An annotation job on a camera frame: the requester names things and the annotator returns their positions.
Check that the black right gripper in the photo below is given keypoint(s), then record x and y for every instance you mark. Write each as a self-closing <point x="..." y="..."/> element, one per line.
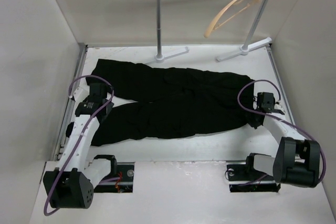
<point x="251" y="122"/>

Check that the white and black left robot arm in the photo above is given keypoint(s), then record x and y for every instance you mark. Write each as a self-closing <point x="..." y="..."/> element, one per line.
<point x="71" y="184"/>

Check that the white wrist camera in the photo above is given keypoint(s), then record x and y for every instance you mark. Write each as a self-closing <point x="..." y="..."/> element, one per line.
<point x="79" y="94"/>
<point x="278" y="108"/>

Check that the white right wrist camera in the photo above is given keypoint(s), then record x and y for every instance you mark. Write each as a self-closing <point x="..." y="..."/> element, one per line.
<point x="278" y="108"/>

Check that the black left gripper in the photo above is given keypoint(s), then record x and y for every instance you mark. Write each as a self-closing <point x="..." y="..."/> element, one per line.
<point x="109" y="107"/>

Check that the black trousers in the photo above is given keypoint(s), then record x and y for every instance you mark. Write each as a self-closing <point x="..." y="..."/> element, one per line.
<point x="170" y="103"/>

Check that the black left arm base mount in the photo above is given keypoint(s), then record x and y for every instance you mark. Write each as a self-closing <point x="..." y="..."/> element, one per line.
<point x="120" y="180"/>

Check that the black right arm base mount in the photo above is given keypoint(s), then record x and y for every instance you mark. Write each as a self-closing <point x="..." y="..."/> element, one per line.
<point x="242" y="179"/>

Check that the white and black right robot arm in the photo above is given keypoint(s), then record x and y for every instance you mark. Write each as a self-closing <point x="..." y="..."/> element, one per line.
<point x="297" y="160"/>

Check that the beige plastic hanger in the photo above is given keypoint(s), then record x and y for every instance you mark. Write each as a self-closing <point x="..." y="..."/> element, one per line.
<point x="227" y="13"/>

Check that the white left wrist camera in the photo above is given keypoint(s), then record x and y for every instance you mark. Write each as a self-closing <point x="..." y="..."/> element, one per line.
<point x="79" y="94"/>

